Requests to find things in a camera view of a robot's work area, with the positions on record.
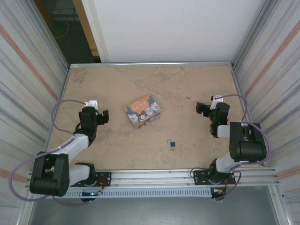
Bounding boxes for orange LOVE bear tin box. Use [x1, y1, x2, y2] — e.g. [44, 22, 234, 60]
[124, 95, 162, 130]

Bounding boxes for aluminium right table side bar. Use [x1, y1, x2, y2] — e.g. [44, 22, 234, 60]
[231, 65, 267, 167]

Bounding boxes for aluminium table side bar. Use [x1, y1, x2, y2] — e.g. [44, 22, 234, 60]
[44, 67, 72, 154]
[231, 65, 267, 167]

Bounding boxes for aluminium left table side bar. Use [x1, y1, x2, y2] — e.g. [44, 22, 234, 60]
[44, 67, 72, 154]

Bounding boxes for aluminium rear table bar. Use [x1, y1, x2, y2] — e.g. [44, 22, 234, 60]
[68, 61, 235, 69]

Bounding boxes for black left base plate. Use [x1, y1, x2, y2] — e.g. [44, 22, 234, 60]
[69, 172, 112, 188]

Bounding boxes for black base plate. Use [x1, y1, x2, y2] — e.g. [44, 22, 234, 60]
[69, 172, 112, 188]
[192, 170, 236, 186]

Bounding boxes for red orange left base wires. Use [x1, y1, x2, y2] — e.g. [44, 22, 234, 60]
[97, 178, 111, 195]

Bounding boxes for red orange base wires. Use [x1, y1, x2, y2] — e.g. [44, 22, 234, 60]
[217, 179, 235, 195]
[97, 178, 111, 195]

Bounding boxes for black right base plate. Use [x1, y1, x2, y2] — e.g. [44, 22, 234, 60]
[192, 170, 236, 186]

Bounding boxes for red orange right base wires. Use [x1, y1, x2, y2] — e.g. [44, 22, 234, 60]
[217, 179, 235, 195]

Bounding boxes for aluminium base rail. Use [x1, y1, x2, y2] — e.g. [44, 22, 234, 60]
[25, 166, 281, 189]

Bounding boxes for grey slotted cable duct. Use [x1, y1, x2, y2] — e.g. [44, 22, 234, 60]
[64, 188, 213, 199]

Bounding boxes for aluminium right frame post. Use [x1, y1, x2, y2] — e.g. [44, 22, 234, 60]
[232, 0, 282, 68]

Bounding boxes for aluminium frame post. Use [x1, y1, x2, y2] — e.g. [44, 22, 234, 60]
[29, 0, 71, 71]
[232, 0, 282, 68]

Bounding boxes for wooden door frame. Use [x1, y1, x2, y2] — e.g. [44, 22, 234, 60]
[72, 0, 101, 63]

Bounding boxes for aluminium left frame post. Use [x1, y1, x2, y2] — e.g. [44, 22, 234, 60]
[29, 0, 71, 71]

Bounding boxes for orange floor cable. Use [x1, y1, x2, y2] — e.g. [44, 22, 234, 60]
[55, 22, 71, 39]

